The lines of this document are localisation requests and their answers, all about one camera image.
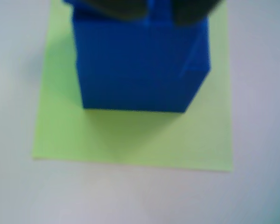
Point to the large blue cube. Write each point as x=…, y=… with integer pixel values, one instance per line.
x=135, y=93

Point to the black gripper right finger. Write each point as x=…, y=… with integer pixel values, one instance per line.
x=191, y=10

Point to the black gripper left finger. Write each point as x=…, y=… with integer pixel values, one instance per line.
x=121, y=8

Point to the green paper square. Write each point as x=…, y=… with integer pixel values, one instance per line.
x=130, y=137

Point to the small blue cube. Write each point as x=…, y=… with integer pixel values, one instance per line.
x=130, y=42

